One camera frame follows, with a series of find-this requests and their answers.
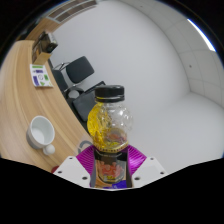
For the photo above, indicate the ceiling light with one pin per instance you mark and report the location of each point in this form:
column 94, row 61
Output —
column 201, row 35

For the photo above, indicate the black office chair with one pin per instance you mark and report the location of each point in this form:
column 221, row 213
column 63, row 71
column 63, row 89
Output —
column 80, row 68

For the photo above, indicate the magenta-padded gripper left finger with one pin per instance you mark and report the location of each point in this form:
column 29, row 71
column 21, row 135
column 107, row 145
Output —
column 70, row 169

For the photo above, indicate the clear bottle with black cap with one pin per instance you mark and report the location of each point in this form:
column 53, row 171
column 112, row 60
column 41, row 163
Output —
column 110, row 120

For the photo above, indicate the light wooden box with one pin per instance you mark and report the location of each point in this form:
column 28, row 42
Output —
column 41, row 57

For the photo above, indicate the white and grey mug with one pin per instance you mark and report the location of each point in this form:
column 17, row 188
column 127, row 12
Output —
column 40, row 133

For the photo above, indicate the white and green leaflet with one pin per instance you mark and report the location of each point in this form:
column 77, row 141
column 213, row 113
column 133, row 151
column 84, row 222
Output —
column 41, row 76

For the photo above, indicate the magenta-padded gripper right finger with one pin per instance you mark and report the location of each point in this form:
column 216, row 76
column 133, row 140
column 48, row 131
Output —
column 150, row 169

